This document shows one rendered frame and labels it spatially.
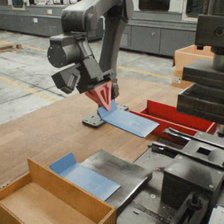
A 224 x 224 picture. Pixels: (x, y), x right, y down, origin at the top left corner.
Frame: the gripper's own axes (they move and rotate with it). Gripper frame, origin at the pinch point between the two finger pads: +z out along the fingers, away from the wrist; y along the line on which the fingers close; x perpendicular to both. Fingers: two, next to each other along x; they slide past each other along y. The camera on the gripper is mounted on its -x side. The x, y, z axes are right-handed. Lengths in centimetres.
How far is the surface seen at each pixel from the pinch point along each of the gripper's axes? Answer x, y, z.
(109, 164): -10.6, 3.5, 11.7
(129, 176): -11.3, 9.2, 14.7
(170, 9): 451, -209, -57
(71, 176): -20.0, 0.9, 8.7
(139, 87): 45, -25, 5
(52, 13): 455, -567, -223
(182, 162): -6.3, 21.1, 14.3
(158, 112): 23.0, -2.8, 12.2
